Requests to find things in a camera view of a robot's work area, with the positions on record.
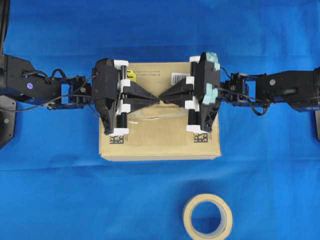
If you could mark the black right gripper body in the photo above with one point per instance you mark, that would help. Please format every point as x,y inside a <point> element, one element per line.
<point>204,105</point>

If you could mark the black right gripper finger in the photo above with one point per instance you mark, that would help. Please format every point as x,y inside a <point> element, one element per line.
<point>178,100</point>
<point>177,89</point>

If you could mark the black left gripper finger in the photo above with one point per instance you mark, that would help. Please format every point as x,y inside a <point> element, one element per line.
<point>136,104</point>
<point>136,91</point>

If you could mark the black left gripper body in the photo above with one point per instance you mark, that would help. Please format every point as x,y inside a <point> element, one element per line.
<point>108,84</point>

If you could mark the beige tape strip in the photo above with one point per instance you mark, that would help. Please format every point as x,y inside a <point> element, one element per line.
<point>140,114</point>

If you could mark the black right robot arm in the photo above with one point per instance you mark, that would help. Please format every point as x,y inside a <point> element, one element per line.
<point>300,89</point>

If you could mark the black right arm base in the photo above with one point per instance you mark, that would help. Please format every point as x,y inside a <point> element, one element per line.
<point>315,117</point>

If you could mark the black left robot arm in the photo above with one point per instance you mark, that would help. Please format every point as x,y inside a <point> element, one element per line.
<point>20,81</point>

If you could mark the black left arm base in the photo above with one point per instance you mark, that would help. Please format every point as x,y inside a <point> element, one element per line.
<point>7,120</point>

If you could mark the brown cardboard box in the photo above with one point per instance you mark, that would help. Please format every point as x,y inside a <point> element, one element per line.
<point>159,138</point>

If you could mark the beige masking tape roll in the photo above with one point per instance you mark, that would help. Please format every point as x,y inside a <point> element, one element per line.
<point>226,223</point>

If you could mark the yellow sticker label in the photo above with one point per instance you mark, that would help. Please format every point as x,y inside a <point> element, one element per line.
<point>130,75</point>

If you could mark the white barcode label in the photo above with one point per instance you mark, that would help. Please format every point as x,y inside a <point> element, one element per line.
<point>178,76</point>

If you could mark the blue table cloth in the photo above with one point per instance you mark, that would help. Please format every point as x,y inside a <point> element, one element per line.
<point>55,186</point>

